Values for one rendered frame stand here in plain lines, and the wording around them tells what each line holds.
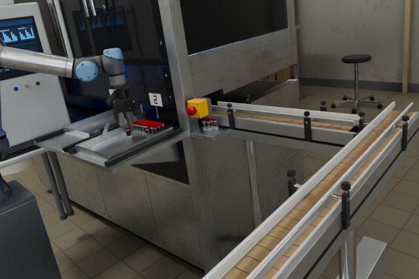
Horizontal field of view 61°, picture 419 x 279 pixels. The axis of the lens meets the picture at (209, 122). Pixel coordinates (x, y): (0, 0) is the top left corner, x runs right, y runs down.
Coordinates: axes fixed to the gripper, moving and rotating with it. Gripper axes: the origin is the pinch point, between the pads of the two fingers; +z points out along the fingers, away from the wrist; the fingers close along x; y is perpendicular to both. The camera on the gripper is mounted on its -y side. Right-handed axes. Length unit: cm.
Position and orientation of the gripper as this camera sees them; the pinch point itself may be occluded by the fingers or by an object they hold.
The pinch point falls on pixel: (126, 127)
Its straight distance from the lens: 165.8
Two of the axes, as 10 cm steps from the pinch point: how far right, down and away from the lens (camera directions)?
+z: 1.3, 9.4, 3.1
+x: 6.6, -3.2, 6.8
